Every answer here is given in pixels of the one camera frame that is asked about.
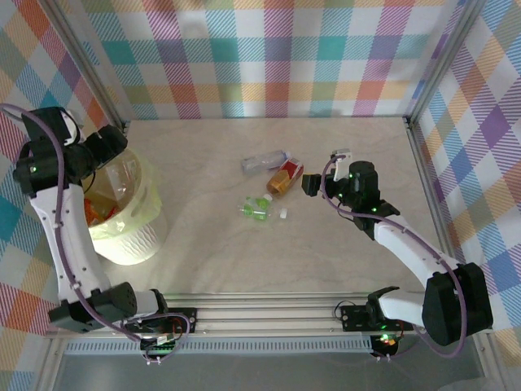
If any red gold tea bottle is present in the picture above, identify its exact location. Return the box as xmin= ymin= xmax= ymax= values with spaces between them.
xmin=265 ymin=158 xmax=305 ymax=200

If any clear bluish plastic bottle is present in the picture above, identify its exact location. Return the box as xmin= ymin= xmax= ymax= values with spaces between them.
xmin=240 ymin=149 xmax=292 ymax=176

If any green label plastic bottle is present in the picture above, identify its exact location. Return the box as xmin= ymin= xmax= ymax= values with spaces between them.
xmin=237 ymin=194 xmax=273 ymax=224

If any white ribbed plastic bin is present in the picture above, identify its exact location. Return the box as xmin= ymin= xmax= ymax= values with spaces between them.
xmin=91 ymin=222 xmax=169 ymax=266

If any black controller board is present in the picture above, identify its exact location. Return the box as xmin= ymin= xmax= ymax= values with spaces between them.
xmin=140 ymin=337 xmax=180 ymax=360
xmin=373 ymin=332 xmax=399 ymax=352

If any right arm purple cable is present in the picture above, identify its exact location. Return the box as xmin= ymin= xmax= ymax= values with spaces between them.
xmin=321 ymin=154 xmax=471 ymax=360

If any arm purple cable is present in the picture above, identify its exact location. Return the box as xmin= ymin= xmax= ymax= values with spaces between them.
xmin=0 ymin=103 xmax=192 ymax=363
xmin=321 ymin=154 xmax=471 ymax=360

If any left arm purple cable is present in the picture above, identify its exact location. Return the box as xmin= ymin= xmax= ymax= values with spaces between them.
xmin=0 ymin=103 xmax=192 ymax=363

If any aluminium frame floor rail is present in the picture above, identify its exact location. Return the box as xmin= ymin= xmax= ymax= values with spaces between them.
xmin=405 ymin=116 xmax=473 ymax=278

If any aluminium frame post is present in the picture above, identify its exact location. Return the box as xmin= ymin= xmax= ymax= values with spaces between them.
xmin=46 ymin=0 xmax=130 ymax=142
xmin=405 ymin=0 xmax=489 ymax=127

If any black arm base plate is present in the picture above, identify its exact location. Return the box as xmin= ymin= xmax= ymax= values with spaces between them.
xmin=162 ymin=307 xmax=199 ymax=333
xmin=339 ymin=304 xmax=370 ymax=332

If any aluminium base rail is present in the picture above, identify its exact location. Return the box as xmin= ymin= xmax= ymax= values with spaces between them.
xmin=44 ymin=291 xmax=428 ymax=339

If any grey slotted cable duct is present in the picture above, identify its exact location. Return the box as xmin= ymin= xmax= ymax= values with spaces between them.
xmin=64 ymin=340 xmax=375 ymax=356

